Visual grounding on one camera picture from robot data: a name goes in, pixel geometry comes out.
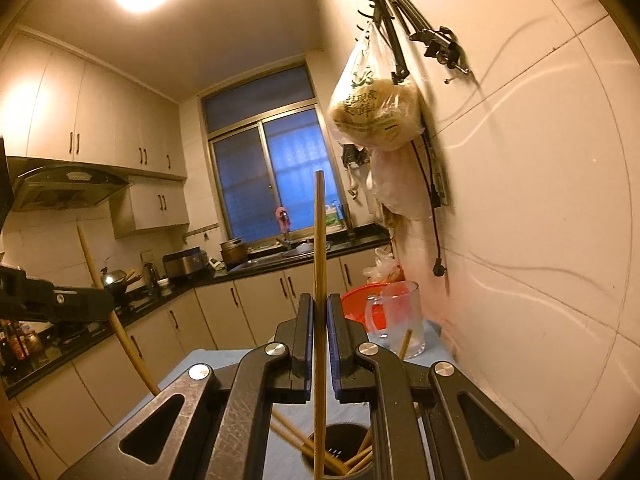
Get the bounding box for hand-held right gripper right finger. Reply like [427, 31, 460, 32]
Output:
[326, 294, 573, 480]

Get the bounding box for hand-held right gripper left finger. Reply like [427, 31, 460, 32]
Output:
[60, 294, 315, 480]

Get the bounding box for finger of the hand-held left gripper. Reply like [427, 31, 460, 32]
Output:
[50, 286, 115, 323]

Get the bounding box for black utensil holder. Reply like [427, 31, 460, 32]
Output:
[300, 422, 375, 480]

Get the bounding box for red plastic basket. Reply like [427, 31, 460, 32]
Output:
[341, 282, 396, 335]

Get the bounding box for dark sauce bottles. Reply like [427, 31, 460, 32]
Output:
[0, 322, 32, 367]

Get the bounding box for clear glass pitcher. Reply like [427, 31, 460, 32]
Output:
[364, 281, 427, 360]

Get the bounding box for black kitchen countertop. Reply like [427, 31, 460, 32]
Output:
[0, 227, 391, 401]

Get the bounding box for crumpled clear plastic bag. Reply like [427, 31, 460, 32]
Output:
[362, 247, 405, 286]

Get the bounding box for blue towel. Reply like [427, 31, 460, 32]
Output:
[107, 320, 456, 480]

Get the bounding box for cream kitchen base cabinets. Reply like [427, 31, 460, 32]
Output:
[0, 245, 391, 480]

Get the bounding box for silver rice cooker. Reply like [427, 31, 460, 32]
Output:
[162, 247, 208, 280]

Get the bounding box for brown cooking pot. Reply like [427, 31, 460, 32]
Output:
[220, 237, 249, 267]

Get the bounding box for metal range hood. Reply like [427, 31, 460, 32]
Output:
[10, 164, 131, 212]

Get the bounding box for white hanging plastic bag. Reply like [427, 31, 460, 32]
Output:
[367, 147, 436, 222]

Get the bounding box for kitchen window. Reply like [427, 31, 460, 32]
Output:
[200, 62, 351, 251]

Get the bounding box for dark hanging kitchen tools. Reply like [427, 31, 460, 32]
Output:
[341, 143, 372, 199]

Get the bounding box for plastic bag with flatbread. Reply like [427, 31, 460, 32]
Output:
[327, 22, 423, 152]

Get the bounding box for black power cable with plug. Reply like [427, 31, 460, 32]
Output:
[410, 140, 449, 279]

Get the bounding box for cream upper wall cabinets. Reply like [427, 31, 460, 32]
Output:
[0, 30, 190, 239]

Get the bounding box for wall power strip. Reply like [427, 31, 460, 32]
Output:
[422, 125, 451, 208]

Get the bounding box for black wall hook rack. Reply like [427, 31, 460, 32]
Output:
[359, 0, 473, 85]

